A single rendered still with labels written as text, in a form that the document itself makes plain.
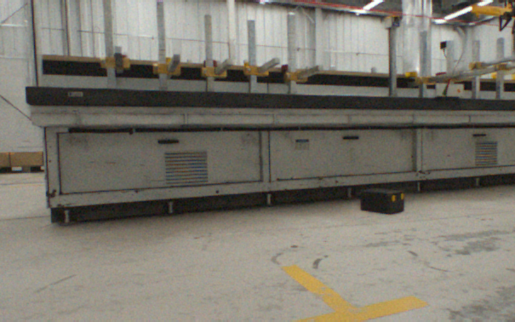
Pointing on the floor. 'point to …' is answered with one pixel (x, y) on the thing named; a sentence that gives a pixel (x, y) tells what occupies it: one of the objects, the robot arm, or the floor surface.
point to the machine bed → (267, 151)
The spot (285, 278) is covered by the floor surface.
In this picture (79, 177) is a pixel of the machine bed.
